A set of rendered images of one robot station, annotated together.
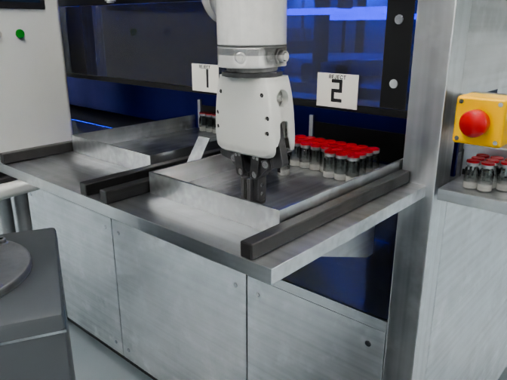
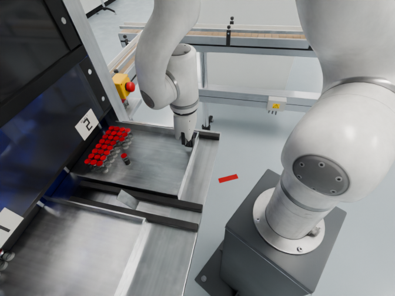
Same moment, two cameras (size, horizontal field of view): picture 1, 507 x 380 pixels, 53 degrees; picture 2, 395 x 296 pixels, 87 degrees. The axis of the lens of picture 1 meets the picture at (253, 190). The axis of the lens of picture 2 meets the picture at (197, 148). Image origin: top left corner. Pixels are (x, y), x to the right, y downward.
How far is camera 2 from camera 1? 98 cm
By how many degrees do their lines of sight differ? 91
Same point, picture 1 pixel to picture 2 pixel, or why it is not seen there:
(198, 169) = (147, 190)
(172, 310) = not seen: outside the picture
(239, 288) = not seen: hidden behind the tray
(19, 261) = (261, 198)
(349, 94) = (93, 120)
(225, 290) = not seen: hidden behind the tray
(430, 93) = (112, 90)
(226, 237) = (208, 150)
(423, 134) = (118, 106)
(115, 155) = (130, 263)
